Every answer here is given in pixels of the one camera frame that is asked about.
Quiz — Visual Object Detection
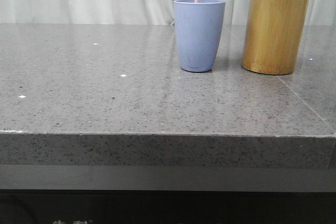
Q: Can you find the blue plastic cup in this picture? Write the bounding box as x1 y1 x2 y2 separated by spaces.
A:
174 0 226 72

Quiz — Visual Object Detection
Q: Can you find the bamboo cylindrical holder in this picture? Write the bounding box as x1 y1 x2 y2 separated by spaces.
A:
241 0 309 75

